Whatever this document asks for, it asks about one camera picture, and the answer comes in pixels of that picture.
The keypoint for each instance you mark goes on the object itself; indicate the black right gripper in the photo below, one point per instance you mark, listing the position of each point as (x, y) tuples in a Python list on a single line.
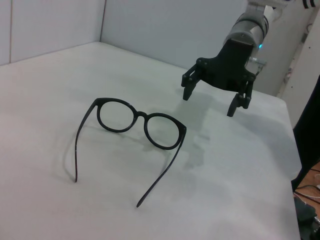
[(232, 67)]

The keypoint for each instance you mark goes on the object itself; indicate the black round-framed glasses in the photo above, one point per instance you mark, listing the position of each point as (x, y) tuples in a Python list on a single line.
[(142, 114)]

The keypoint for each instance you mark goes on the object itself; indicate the black upright panel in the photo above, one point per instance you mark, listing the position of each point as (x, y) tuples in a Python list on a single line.
[(310, 130)]

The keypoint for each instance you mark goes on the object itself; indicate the black bundle on floor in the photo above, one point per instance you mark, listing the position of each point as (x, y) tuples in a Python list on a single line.
[(305, 215)]

